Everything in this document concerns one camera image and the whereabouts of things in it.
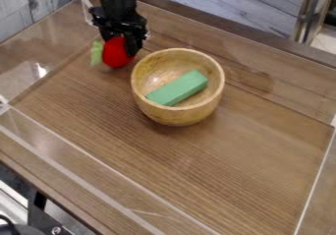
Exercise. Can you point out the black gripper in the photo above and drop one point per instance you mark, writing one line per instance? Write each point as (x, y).
(132, 24)

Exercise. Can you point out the red plush fruit green leaf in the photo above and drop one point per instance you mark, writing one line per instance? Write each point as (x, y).
(109, 52)

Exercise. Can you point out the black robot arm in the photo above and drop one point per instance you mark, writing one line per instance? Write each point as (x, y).
(117, 19)

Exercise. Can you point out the wooden bowl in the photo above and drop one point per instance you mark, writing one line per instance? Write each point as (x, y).
(161, 67)

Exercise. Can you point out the green rectangular block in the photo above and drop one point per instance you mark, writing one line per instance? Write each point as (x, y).
(180, 89)

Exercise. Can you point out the metal table leg background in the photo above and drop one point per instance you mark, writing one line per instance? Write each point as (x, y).
(309, 20)

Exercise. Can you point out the black table leg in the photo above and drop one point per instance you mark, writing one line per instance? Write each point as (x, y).
(40, 200)

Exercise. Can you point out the clear acrylic corner bracket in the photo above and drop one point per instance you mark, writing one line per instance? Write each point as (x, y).
(86, 9)

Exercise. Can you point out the clear acrylic tray wall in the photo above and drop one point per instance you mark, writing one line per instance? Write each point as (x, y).
(105, 199)

